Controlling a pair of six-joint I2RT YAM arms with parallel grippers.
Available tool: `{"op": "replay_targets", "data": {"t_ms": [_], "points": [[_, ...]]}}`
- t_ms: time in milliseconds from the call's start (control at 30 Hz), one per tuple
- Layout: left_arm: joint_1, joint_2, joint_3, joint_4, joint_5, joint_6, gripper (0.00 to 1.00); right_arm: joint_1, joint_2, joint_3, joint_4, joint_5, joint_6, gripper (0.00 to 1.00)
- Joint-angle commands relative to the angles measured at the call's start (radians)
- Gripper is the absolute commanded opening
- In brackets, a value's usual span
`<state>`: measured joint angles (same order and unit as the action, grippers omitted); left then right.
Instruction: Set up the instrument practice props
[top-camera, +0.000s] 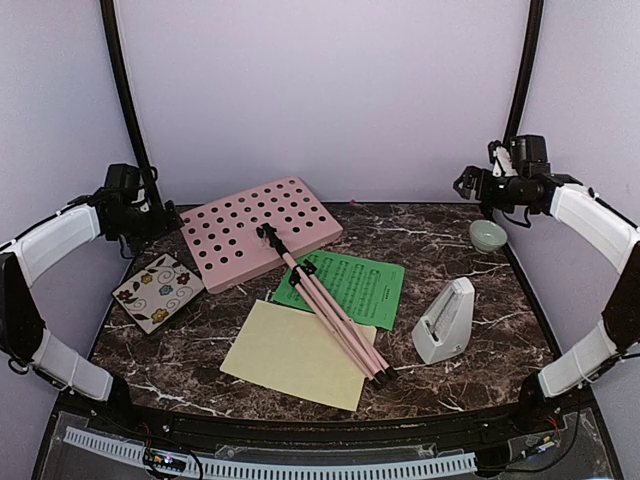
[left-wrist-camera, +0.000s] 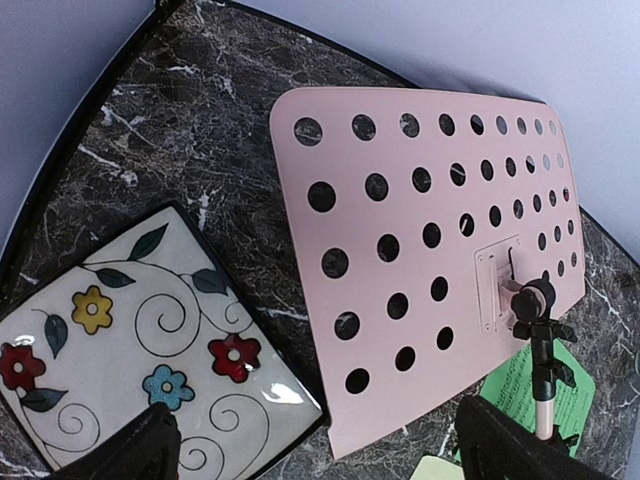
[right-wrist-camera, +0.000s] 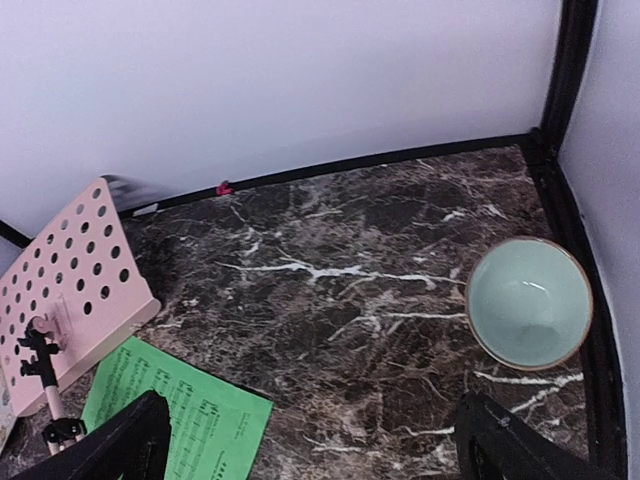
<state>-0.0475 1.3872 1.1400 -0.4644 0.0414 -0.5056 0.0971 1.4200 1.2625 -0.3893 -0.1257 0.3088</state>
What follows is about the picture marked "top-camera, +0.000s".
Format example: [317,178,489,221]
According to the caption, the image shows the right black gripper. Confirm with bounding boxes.
[453,166,531,214]

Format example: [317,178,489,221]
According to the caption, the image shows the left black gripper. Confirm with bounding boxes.
[110,200,184,255]

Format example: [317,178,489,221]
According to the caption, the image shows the pink perforated music stand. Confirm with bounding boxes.
[181,177,398,388]

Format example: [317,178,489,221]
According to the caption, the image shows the green sheet music page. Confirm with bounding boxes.
[298,250,405,331]

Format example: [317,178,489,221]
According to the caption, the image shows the yellow paper sheet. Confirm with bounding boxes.
[220,300,365,412]

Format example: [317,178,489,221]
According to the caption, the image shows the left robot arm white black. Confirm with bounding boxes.
[1,164,183,436]

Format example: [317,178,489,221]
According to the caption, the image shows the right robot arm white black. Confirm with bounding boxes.
[453,135,639,434]

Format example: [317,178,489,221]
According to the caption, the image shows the pale green ceramic bowl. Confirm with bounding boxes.
[469,220,508,254]

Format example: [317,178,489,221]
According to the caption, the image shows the floral square tile coaster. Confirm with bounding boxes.
[112,254,204,335]

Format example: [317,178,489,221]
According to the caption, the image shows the white metronome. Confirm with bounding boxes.
[411,277,475,365]

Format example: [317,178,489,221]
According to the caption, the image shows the small circuit board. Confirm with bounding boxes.
[143,450,186,473]

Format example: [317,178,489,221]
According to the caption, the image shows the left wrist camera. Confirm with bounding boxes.
[132,188,149,212]

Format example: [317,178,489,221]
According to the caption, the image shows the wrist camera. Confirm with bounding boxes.
[488,141,518,177]
[132,188,149,212]

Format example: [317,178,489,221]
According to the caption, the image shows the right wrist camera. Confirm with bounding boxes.
[488,141,518,177]

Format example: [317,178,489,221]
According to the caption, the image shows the right black frame post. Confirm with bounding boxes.
[503,0,544,143]

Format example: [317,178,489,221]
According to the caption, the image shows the black frame post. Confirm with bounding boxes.
[99,0,163,210]
[503,0,544,143]

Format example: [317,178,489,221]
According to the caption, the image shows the black front rail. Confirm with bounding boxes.
[113,405,523,451]

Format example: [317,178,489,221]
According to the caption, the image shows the left black frame post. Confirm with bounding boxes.
[99,0,163,210]

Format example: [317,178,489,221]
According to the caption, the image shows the grey slotted cable duct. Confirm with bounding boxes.
[63,427,477,480]

